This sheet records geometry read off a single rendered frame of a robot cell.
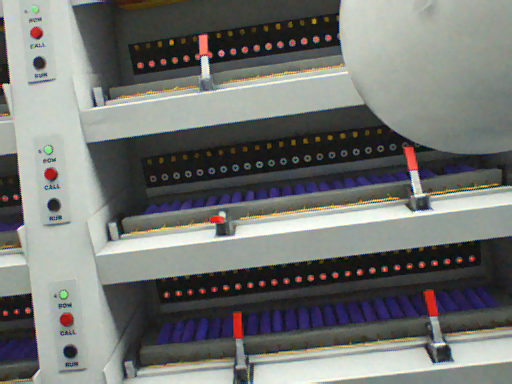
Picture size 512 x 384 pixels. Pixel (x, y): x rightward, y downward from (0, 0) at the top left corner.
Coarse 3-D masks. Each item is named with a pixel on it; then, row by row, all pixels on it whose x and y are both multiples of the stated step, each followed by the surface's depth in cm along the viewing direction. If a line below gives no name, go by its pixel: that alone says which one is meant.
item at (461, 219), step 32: (384, 160) 79; (416, 160) 79; (128, 192) 81; (160, 192) 82; (96, 224) 66; (256, 224) 67; (288, 224) 65; (320, 224) 64; (352, 224) 62; (384, 224) 62; (416, 224) 62; (448, 224) 62; (480, 224) 62; (96, 256) 64; (128, 256) 64; (160, 256) 64; (192, 256) 64; (224, 256) 64; (256, 256) 64; (288, 256) 64; (320, 256) 64
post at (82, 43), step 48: (48, 0) 66; (96, 48) 75; (48, 96) 66; (96, 144) 70; (96, 192) 68; (48, 240) 65; (48, 288) 65; (96, 288) 64; (48, 336) 64; (96, 336) 64
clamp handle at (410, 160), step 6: (408, 150) 66; (408, 156) 65; (414, 156) 65; (408, 162) 65; (414, 162) 65; (408, 168) 65; (414, 168) 65; (414, 174) 64; (414, 180) 64; (414, 186) 64; (420, 186) 64; (414, 192) 64; (420, 192) 64
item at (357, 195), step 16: (432, 176) 70; (448, 176) 69; (464, 176) 68; (480, 176) 68; (496, 176) 68; (320, 192) 70; (336, 192) 69; (352, 192) 69; (368, 192) 69; (384, 192) 69; (400, 192) 69; (432, 192) 67; (448, 192) 67; (208, 208) 70; (224, 208) 69; (240, 208) 69; (256, 208) 69; (272, 208) 69; (288, 208) 69; (304, 208) 68; (320, 208) 68; (128, 224) 70; (144, 224) 70; (160, 224) 70; (176, 224) 70; (192, 224) 70
